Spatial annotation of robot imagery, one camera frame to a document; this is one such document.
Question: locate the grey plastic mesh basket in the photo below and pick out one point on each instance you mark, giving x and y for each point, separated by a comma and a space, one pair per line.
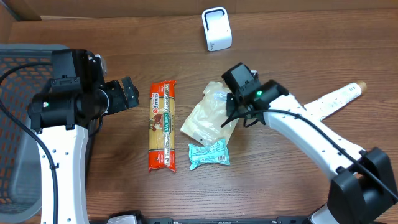
25, 71

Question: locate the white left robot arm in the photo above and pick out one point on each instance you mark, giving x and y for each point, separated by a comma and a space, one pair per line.
60, 116

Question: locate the orange spaghetti packet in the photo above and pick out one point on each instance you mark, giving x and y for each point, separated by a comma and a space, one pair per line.
162, 126

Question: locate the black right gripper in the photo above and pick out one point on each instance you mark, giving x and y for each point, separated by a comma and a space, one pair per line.
232, 109

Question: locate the clear plastic pouch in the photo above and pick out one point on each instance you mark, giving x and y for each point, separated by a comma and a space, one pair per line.
204, 122

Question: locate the white barcode scanner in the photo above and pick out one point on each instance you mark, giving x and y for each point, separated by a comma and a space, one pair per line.
217, 29

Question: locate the white tube with gold cap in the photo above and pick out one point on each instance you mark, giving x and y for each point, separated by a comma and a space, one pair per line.
330, 103

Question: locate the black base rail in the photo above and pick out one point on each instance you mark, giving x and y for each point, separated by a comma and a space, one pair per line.
138, 218

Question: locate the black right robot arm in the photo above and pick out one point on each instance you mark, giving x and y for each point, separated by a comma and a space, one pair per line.
362, 183

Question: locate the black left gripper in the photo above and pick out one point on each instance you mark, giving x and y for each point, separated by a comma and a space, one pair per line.
129, 91

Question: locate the teal snack wrapper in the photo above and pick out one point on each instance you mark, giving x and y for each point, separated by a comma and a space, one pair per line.
214, 154

